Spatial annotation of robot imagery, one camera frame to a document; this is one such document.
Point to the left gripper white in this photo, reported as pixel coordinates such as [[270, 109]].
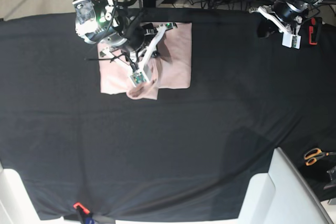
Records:
[[284, 18]]

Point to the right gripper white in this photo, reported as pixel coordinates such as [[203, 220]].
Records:
[[133, 54]]

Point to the pink T-shirt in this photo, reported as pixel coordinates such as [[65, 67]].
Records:
[[170, 70]]

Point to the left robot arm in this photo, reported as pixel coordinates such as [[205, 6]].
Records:
[[312, 11]]

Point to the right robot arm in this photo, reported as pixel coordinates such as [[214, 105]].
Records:
[[98, 19]]

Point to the red black clamp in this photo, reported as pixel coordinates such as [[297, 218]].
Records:
[[315, 27]]

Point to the black table cloth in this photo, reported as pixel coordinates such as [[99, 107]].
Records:
[[187, 156]]

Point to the white chair right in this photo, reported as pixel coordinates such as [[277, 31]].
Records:
[[281, 195]]

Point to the white chair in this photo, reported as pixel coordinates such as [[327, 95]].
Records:
[[16, 205], [281, 195]]

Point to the orange clip bottom edge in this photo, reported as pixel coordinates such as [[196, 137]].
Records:
[[81, 209]]

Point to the white chair left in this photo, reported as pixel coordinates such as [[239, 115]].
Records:
[[16, 205]]

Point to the orange handled scissors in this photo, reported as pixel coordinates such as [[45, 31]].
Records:
[[315, 154]]

